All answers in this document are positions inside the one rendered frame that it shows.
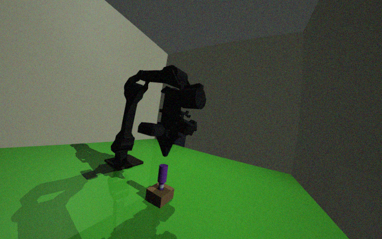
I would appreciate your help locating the tan wooden block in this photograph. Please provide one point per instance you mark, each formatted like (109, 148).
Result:
(159, 197)

